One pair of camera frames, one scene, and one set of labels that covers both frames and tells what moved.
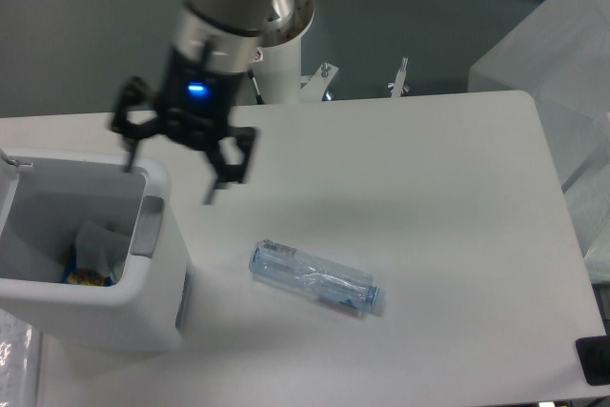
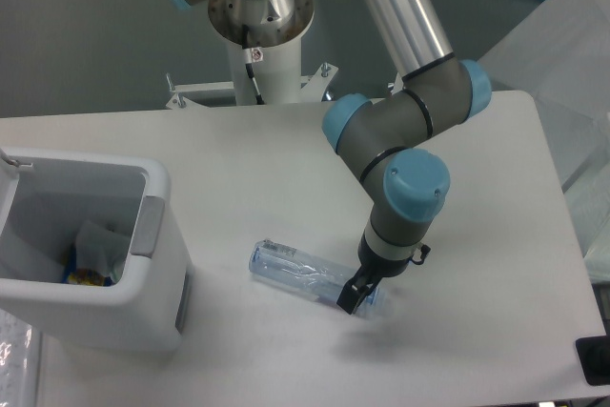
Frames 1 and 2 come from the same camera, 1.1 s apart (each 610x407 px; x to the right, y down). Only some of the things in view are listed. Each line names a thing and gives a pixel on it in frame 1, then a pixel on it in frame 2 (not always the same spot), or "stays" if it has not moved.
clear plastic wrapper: [100, 249] stays
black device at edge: [594, 356] stays
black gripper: [194, 107] -> [375, 267]
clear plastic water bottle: [322, 279] stays
